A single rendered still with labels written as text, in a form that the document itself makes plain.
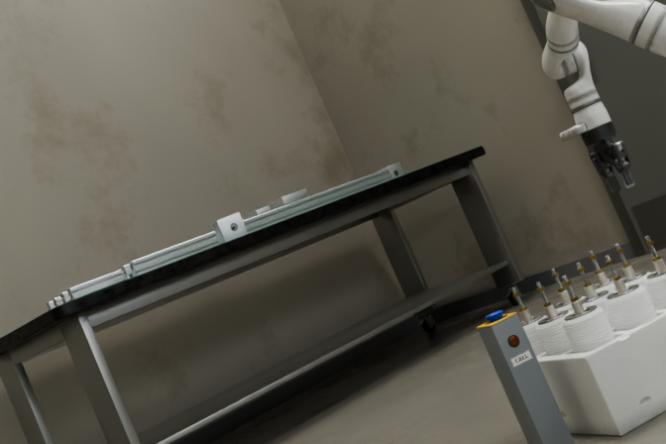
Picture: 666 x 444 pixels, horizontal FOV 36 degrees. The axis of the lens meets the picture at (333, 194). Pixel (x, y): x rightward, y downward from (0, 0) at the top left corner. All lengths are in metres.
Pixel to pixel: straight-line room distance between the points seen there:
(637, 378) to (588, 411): 0.13
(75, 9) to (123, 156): 0.82
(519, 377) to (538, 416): 0.09
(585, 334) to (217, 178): 3.57
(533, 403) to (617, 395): 0.17
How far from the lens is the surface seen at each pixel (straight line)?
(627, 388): 2.27
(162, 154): 5.44
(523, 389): 2.24
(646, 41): 2.10
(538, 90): 5.28
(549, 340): 2.38
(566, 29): 2.27
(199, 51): 5.85
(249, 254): 4.19
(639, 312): 2.34
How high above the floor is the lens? 0.57
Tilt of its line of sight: 3 degrees up
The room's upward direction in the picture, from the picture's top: 24 degrees counter-clockwise
